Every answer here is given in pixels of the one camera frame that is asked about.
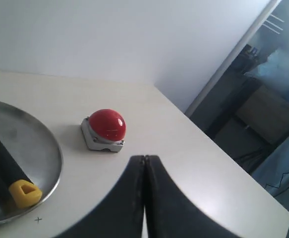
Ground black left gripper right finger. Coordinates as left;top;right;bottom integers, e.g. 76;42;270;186
144;156;233;238

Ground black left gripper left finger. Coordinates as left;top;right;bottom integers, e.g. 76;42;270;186
57;156;145;238

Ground yellow black claw hammer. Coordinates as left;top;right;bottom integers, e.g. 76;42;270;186
0;141;43;209

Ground red dome push button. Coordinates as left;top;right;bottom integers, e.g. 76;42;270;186
81;109;126;153

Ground round steel plate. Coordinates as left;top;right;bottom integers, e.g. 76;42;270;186
0;102;63;225

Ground dark background furniture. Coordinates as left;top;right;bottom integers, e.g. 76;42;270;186
206;46;289;173

